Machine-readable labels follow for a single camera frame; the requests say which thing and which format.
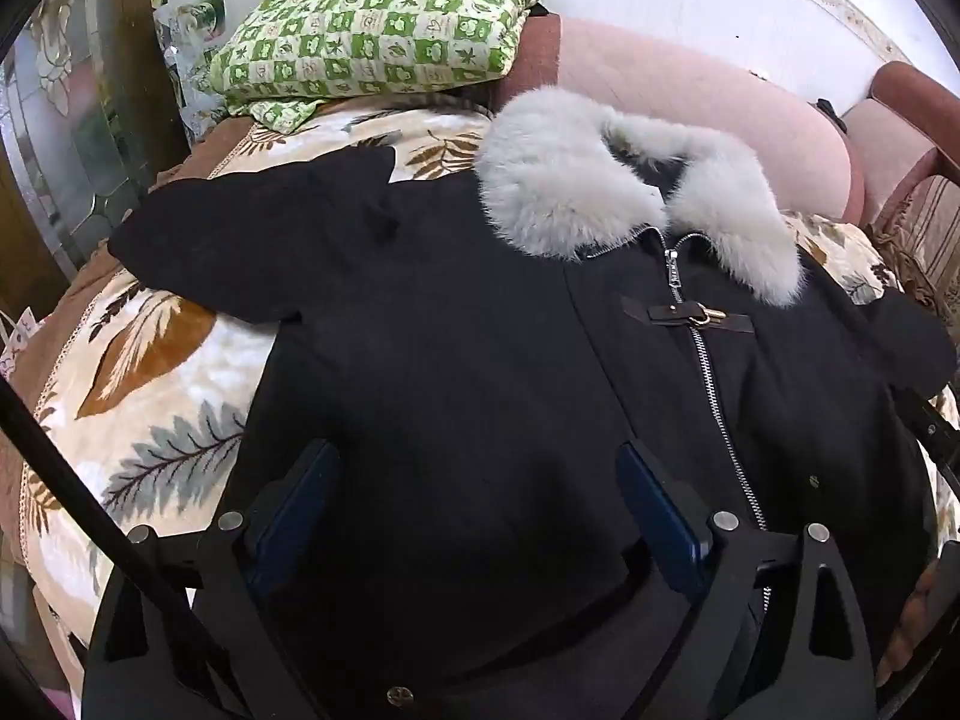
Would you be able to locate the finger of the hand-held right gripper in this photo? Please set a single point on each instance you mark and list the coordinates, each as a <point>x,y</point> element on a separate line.
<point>930,431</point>

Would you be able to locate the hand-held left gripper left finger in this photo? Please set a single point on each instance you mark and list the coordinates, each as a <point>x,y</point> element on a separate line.
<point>294,511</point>

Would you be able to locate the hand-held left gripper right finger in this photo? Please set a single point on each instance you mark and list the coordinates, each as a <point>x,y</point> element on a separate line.
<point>663,511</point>

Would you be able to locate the black coat with fur collar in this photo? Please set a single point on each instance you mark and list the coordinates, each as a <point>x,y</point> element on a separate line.
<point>465,330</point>

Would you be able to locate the person's right hand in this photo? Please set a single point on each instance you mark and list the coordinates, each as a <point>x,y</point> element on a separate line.
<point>904,622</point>

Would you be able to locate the leaf printed blanket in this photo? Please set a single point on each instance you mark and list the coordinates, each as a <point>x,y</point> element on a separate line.
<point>150,405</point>

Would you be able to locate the striped brown cloth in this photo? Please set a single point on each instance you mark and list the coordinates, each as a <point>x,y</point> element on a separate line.
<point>926,232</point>

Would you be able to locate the small pink cushion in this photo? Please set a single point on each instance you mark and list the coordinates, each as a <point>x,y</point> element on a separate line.
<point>896,131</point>

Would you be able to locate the white plastic bag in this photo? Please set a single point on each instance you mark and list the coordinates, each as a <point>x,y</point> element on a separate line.
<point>15,341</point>

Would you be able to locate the small black object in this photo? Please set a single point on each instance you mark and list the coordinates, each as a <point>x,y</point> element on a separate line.
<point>831,114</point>

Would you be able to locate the patterned glass door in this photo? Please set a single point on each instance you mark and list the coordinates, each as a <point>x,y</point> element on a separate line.
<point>52,112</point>

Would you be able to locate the clear plastic bag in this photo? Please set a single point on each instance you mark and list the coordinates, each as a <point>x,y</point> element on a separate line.
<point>187,45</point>

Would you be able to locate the green checked quilt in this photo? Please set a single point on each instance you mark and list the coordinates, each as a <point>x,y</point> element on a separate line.
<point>375,22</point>

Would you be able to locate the wooden post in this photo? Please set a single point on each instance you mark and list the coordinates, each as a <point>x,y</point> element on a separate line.
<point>139,37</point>

